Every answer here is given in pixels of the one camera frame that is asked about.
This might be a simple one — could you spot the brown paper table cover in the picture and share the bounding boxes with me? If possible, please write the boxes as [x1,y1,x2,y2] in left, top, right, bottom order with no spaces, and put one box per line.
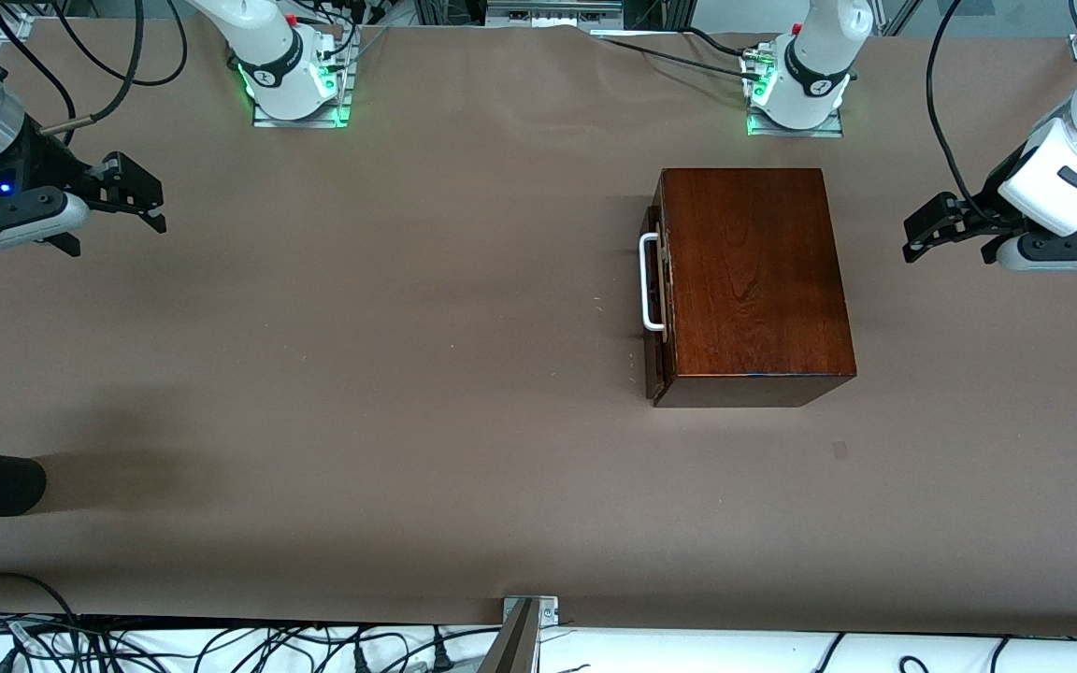
[0,23,1077,641]

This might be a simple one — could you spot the black cable with brass plug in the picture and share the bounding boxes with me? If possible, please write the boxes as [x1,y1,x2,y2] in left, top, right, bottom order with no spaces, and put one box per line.
[41,0,145,136]

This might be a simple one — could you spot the dark brown wooden drawer cabinet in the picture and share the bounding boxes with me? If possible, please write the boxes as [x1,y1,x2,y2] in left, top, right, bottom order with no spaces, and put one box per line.
[653,168,857,408]

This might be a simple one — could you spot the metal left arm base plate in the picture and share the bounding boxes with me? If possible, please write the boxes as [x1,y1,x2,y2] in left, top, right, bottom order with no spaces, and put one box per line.
[746,105,845,138]

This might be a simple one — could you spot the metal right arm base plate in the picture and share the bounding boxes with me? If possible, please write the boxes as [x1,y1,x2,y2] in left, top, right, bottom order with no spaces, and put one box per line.
[251,28,353,129]

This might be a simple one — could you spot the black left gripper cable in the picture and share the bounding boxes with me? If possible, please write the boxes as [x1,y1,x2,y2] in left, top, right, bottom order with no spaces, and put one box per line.
[926,0,1002,223]

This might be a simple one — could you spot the aluminium frame structure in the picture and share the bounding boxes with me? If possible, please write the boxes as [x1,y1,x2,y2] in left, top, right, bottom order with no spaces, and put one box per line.
[412,0,689,31]

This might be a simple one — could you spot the black looping cable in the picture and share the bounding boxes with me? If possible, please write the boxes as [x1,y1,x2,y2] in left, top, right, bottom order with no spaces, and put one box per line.
[50,0,190,87]

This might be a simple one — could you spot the white ledge panel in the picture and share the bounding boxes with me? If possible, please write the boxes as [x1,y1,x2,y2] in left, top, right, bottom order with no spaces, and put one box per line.
[0,617,1077,673]

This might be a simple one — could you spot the metal corner bracket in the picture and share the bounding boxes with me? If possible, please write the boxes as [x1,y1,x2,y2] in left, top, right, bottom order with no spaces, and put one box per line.
[503,595,560,627]

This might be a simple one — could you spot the grey angled post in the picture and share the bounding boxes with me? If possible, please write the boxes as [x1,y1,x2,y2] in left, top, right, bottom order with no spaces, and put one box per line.
[476,600,541,673]

